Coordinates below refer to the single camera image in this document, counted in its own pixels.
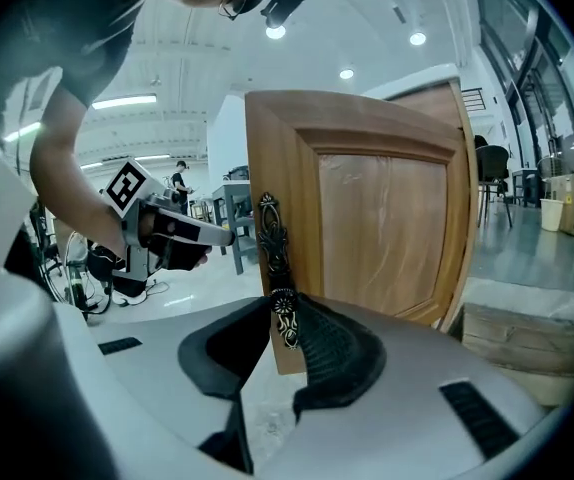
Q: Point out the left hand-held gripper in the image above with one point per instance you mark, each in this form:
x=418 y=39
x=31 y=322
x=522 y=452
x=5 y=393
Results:
x=127 y=188

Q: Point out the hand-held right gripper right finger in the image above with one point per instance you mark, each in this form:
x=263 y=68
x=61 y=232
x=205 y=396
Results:
x=417 y=368

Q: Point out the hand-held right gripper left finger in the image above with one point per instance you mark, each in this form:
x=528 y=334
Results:
x=167 y=358

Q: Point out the wooden cabinet door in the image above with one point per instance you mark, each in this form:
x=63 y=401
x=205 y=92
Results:
x=382 y=228

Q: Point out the person's left forearm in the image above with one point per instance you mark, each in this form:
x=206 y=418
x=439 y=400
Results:
x=77 y=203

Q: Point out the wooden cabinet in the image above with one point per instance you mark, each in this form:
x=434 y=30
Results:
x=427 y=105

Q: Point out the person's left hand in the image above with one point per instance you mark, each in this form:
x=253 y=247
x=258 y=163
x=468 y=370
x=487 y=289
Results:
x=177 y=255

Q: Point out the wooden slat platform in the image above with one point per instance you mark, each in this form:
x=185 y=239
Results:
x=517 y=348

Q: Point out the strip ceiling light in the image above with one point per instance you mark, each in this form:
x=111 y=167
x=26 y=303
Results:
x=124 y=102

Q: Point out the cream waste bin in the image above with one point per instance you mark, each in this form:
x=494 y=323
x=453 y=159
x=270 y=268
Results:
x=552 y=215

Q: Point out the dark side table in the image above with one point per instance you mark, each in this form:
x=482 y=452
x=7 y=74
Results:
x=527 y=183

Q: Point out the dark grey chair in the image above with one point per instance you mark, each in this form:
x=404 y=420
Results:
x=492 y=163

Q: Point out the person's black shirt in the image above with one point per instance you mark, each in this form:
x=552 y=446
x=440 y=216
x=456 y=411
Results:
x=67 y=28

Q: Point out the black mezzanine railing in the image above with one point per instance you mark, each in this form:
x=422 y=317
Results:
x=474 y=99

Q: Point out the dark frame vanity stand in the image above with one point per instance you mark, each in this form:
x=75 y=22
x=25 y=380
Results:
x=237 y=238

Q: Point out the thin frame eyeglasses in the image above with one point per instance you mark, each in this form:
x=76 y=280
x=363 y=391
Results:
x=232 y=7

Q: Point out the black head camera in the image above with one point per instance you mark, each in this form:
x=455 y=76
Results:
x=287 y=3

